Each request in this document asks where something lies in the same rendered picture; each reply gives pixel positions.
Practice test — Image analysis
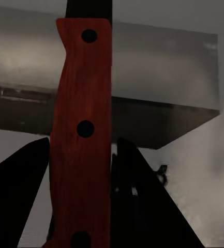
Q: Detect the parer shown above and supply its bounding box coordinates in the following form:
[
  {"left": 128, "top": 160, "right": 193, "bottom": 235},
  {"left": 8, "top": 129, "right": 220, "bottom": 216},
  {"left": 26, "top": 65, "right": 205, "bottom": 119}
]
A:
[{"left": 41, "top": 0, "right": 112, "bottom": 248}]

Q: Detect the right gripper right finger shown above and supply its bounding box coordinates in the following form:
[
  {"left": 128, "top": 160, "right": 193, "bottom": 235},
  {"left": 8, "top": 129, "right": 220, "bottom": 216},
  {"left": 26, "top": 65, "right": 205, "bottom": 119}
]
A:
[{"left": 117, "top": 137, "right": 204, "bottom": 248}]

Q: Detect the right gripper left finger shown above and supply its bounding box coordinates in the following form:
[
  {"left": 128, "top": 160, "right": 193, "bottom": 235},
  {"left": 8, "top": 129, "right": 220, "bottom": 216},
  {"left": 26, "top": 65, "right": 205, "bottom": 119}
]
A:
[{"left": 0, "top": 137, "right": 50, "bottom": 248}]

